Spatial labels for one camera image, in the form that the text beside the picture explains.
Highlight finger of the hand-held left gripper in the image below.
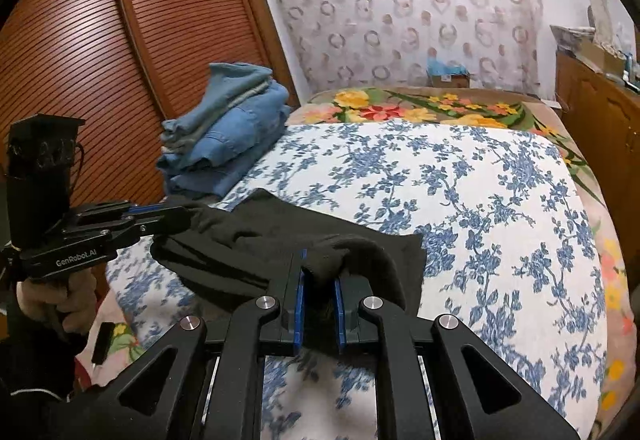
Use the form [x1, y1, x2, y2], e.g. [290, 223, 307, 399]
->
[47, 210, 192, 248]
[65, 199, 173, 222]

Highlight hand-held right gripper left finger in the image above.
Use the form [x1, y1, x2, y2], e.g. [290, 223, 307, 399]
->
[75, 249, 308, 440]

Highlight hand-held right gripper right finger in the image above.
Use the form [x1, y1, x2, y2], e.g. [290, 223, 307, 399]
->
[332, 274, 581, 440]

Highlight black pants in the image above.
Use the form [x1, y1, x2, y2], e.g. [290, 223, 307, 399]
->
[150, 187, 429, 321]

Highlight person's left forearm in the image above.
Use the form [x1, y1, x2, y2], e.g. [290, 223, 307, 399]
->
[0, 302, 108, 440]

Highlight person's left hand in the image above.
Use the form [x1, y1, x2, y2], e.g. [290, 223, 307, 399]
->
[16, 267, 99, 338]

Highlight dark blue folded jeans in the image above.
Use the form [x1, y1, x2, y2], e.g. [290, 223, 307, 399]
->
[164, 140, 287, 199]

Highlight wooden louvered wardrobe door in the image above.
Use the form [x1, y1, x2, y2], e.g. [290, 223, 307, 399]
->
[0, 0, 168, 301]
[110, 0, 302, 203]

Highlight blue floral bedsheet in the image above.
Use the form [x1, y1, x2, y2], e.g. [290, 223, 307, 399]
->
[104, 120, 609, 440]

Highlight blue denim folded jeans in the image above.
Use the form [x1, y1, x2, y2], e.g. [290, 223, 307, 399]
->
[156, 84, 295, 173]

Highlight light blue folded jeans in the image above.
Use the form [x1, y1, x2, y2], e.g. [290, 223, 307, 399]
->
[161, 62, 275, 148]

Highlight small cardboard box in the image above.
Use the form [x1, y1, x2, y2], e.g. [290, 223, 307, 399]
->
[430, 71, 473, 89]

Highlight blue cloth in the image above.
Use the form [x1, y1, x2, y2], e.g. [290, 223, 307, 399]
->
[426, 50, 469, 77]

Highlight wooden cabinet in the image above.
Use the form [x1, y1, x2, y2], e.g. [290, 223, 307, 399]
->
[554, 48, 640, 283]

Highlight stack of papers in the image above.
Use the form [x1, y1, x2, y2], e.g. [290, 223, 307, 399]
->
[549, 22, 599, 54]

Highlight open cardboard box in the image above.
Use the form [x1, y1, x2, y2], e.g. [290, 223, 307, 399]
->
[574, 40, 627, 74]

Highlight beige window curtain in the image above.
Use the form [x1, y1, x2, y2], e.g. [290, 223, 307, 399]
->
[584, 0, 615, 46]

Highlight ring patterned curtain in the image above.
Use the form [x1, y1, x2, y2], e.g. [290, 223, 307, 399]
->
[254, 0, 547, 94]

